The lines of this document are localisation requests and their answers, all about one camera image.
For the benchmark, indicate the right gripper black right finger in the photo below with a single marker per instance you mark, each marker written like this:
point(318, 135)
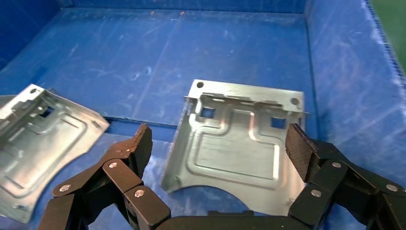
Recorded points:
point(342, 190)

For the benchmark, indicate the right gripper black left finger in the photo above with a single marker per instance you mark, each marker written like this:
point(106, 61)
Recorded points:
point(95, 190)

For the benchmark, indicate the stamped metal plate part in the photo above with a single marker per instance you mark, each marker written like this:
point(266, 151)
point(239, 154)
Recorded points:
point(41, 143)
point(234, 152)

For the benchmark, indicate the blue corrugated plastic box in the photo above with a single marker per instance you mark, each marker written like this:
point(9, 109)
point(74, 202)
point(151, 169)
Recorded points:
point(222, 47)

